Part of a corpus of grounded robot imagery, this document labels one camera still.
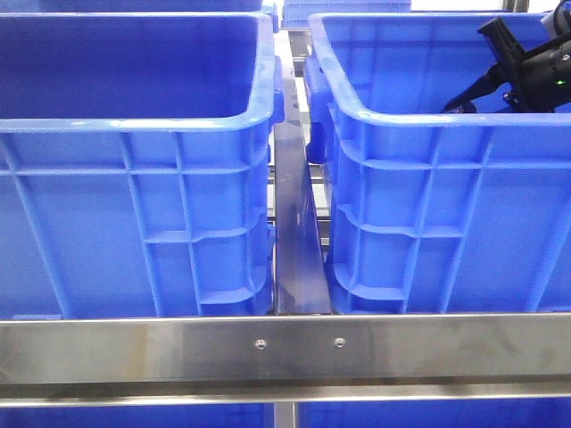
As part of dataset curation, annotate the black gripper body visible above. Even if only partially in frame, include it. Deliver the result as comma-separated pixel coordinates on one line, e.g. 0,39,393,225
478,18,570,112

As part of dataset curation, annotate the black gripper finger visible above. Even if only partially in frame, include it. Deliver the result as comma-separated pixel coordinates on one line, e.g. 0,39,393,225
442,74,504,113

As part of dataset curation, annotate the blue plastic bin with buttons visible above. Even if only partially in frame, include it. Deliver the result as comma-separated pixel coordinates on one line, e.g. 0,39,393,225
1,12,284,320

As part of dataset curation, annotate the blue plastic bin behind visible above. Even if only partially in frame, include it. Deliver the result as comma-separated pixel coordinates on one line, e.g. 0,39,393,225
306,12,570,314

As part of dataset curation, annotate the blue crate far back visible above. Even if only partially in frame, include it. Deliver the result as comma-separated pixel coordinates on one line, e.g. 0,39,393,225
281,0,411,29

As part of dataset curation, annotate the metal centre divider bar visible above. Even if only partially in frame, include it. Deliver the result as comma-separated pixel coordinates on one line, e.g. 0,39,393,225
271,30,334,316

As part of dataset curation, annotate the blue bin lower right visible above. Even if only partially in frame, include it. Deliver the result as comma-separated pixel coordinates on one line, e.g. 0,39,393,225
298,398,570,427

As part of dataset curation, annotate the blue bin lower left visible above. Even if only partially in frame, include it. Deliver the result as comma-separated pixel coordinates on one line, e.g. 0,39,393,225
1,404,274,427

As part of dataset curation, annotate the stainless steel front rail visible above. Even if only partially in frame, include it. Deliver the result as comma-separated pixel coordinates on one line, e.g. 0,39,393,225
1,313,570,407

